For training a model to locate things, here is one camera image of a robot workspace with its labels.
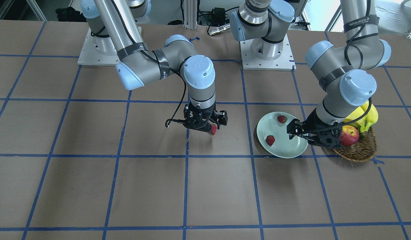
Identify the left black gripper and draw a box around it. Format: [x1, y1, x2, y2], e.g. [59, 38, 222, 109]
[287, 110, 342, 149]

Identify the aluminium frame post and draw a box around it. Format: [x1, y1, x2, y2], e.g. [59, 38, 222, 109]
[182, 0, 199, 30]

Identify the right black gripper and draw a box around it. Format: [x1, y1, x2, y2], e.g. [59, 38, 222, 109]
[183, 102, 228, 132]

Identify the light green plate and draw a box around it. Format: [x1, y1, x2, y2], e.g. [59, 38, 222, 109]
[256, 111, 308, 158]

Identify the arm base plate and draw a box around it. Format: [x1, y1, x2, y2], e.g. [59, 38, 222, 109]
[240, 35, 297, 71]
[77, 29, 119, 66]

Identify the red apple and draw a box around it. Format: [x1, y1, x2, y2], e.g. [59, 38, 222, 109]
[340, 125, 359, 146]

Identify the red strawberry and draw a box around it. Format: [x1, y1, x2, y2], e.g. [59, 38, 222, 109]
[265, 135, 276, 146]
[210, 124, 218, 135]
[277, 115, 288, 124]

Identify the wicker fruit basket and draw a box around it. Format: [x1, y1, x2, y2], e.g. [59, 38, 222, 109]
[333, 127, 378, 162]

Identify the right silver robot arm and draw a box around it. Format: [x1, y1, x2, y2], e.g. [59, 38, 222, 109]
[81, 0, 228, 135]

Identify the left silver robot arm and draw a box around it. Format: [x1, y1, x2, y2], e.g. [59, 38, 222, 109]
[230, 0, 391, 149]

